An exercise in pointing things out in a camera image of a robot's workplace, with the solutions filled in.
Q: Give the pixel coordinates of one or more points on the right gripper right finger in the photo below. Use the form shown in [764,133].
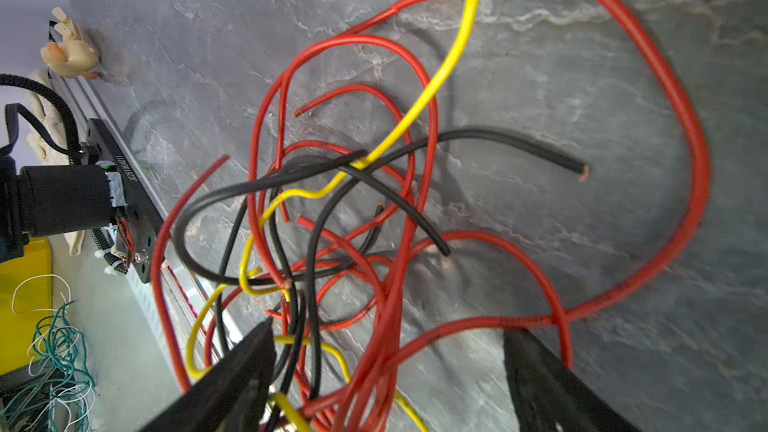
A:
[547,396]

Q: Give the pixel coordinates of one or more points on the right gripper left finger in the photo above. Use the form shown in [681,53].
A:
[232,395]

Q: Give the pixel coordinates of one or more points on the small wooden hand figure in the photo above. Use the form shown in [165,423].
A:
[73,56]

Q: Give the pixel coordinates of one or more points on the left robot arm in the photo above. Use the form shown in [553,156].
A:
[39,201]

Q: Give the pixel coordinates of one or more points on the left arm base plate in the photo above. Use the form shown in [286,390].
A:
[127,243]

